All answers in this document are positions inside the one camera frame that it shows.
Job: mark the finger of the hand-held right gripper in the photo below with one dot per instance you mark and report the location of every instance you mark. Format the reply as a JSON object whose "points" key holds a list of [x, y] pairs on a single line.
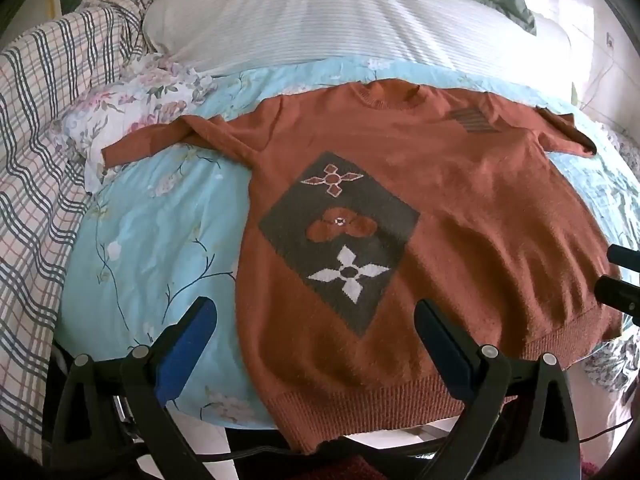
{"points": [[625, 254], [620, 292]]}

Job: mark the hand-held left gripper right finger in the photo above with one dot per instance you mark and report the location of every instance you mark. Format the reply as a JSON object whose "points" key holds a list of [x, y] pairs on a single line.
{"points": [[442, 342]]}

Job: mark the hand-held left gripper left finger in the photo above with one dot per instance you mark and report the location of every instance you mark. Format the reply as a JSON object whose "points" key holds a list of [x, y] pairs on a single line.
{"points": [[186, 347]]}

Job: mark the orange knit sweater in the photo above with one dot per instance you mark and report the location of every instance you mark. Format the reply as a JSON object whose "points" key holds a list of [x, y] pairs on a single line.
{"points": [[450, 220]]}

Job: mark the light blue floral bedsheet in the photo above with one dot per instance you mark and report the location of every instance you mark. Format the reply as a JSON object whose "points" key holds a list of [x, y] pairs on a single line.
{"points": [[165, 260]]}

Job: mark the plaid blanket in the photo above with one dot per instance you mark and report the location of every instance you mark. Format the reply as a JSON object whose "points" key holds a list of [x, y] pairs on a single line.
{"points": [[40, 170]]}

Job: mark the white floral quilt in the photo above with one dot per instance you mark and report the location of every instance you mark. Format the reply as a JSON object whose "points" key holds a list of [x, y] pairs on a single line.
{"points": [[140, 95]]}

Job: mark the white striped duvet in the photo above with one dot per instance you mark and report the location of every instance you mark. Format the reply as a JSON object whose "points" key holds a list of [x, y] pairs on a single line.
{"points": [[320, 15]]}

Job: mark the white wall socket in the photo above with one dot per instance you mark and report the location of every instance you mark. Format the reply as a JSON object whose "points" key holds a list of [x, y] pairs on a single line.
{"points": [[610, 41]]}

